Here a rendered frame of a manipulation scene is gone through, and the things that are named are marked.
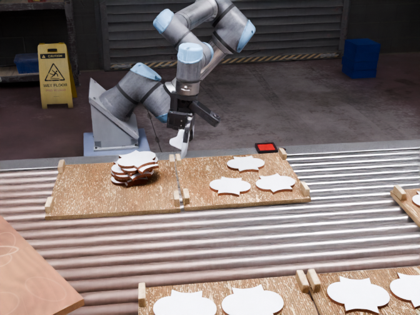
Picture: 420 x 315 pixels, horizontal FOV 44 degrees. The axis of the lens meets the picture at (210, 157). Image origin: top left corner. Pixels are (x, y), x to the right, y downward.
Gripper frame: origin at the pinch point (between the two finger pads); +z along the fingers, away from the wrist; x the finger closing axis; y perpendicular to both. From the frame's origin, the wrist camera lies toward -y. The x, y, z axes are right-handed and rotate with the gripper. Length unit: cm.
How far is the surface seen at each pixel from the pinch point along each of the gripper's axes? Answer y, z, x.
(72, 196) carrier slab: 33.5, 14.3, 16.9
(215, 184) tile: -11.0, 8.6, 4.6
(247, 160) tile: -20.0, 7.4, -15.3
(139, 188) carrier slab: 13.7, 12.2, 8.7
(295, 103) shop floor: -59, 93, -351
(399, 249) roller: -66, 7, 29
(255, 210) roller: -24.9, 10.4, 14.0
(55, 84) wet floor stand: 175, 93, -304
